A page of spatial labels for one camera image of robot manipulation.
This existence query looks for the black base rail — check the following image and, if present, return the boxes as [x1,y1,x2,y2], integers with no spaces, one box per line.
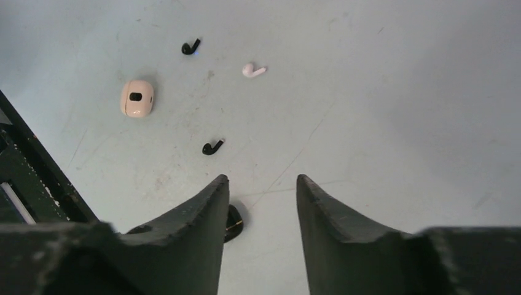
[1,95,98,224]

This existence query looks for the black earbud far left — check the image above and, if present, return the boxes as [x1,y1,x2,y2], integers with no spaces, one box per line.
[181,39,201,55]

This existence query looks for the black earbud centre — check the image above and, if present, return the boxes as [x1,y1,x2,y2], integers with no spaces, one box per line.
[202,139,225,155]

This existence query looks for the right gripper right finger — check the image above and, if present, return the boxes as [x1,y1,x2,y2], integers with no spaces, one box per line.
[296,175,520,294]

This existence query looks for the black earbud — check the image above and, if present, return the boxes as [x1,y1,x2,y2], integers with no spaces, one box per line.
[202,139,225,155]
[181,39,201,55]

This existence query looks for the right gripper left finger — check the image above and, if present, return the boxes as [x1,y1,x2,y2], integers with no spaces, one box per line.
[1,175,230,294]

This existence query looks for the beige earbud charging case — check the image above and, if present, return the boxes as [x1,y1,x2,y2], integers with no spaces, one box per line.
[120,80,154,118]

